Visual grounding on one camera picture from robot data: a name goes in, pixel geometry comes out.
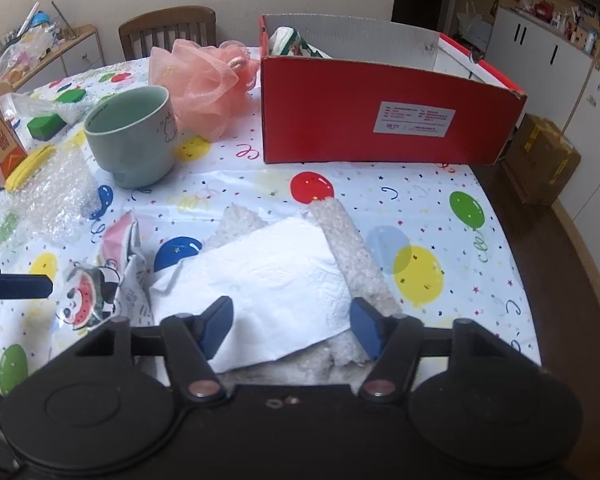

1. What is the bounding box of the green red printed cloth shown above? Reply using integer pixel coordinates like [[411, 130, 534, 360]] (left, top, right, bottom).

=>
[[269, 26, 331, 59]]

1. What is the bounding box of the pile of clear plastic bags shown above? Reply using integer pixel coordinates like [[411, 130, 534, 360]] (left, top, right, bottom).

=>
[[0, 0, 81, 83]]

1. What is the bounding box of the green block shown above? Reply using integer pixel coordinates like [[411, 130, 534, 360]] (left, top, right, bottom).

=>
[[27, 115, 67, 140]]

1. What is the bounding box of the white wall cabinet unit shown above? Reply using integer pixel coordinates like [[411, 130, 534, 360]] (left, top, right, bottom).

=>
[[480, 0, 600, 261]]

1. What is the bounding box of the pink cloth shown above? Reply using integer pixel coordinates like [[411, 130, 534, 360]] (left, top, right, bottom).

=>
[[148, 39, 263, 142]]

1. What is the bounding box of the panda print tissue packet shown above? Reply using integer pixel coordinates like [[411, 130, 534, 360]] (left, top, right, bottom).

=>
[[55, 210, 153, 331]]

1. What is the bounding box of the fluffy white cloth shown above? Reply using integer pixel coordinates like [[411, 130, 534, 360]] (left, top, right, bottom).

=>
[[202, 199, 401, 386]]

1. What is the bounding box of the white paper towel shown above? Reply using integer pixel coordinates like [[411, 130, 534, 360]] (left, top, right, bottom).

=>
[[150, 216, 353, 373]]

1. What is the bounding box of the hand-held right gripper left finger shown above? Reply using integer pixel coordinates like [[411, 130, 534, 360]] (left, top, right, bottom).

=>
[[75, 296, 235, 403]]

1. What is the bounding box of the yellow sponge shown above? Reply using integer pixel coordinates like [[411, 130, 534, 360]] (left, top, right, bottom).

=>
[[5, 144, 57, 192]]

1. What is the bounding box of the pale green ceramic mug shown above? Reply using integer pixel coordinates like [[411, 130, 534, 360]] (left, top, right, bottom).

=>
[[83, 85, 181, 188]]

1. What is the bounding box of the wooden chair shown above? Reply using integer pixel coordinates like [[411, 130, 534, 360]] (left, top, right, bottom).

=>
[[118, 6, 217, 61]]

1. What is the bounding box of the balloon print tablecloth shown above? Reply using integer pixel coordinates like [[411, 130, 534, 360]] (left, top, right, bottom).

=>
[[0, 45, 543, 401]]

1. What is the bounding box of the brown cardboard box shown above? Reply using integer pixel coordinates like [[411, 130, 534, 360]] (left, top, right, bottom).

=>
[[502, 112, 582, 206]]

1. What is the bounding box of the clear plastic bag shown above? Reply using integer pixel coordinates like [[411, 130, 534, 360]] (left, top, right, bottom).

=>
[[5, 91, 88, 131]]

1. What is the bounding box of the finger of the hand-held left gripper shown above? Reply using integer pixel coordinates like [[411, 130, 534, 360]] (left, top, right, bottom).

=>
[[0, 254, 54, 301]]

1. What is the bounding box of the clear bubble wrap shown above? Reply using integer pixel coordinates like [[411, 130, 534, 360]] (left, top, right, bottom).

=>
[[0, 145, 101, 246]]

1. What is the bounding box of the white paper bag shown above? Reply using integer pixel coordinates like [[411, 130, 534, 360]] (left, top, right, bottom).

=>
[[455, 10, 496, 53]]

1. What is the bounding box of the small wooden side cabinet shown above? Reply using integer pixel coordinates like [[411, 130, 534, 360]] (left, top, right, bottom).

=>
[[10, 25, 106, 92]]

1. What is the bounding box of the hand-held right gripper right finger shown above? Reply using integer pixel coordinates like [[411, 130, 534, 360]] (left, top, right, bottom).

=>
[[350, 297, 516, 403]]

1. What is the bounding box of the red cardboard box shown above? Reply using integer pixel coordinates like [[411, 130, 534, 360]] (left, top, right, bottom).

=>
[[258, 14, 528, 166]]

